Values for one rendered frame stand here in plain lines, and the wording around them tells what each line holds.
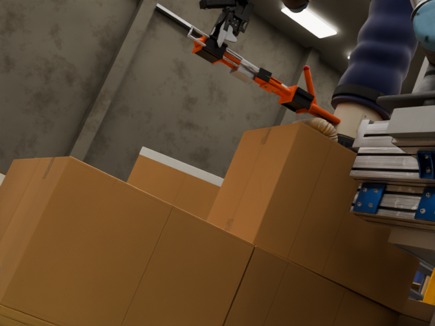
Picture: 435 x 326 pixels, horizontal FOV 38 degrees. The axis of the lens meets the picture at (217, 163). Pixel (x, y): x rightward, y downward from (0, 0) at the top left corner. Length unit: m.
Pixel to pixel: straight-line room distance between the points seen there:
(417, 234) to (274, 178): 0.46
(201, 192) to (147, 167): 0.37
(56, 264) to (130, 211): 0.23
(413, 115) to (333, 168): 0.51
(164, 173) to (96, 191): 2.23
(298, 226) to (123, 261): 0.56
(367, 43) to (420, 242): 0.87
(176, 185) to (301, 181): 1.99
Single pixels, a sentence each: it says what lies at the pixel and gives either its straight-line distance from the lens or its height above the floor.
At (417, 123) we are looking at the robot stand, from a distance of 1.53.
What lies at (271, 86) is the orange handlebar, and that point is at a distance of 2.10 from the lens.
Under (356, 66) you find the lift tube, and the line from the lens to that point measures 2.29.
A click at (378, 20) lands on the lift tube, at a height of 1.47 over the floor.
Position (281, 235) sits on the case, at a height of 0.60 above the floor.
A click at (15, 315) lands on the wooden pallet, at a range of 1.66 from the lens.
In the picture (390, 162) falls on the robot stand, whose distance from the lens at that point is 1.72.
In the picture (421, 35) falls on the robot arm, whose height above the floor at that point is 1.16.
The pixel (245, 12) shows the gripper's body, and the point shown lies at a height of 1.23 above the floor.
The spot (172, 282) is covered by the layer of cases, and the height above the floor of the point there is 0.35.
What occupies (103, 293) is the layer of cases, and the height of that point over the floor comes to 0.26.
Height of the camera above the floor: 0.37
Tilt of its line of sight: 11 degrees up
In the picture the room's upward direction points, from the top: 23 degrees clockwise
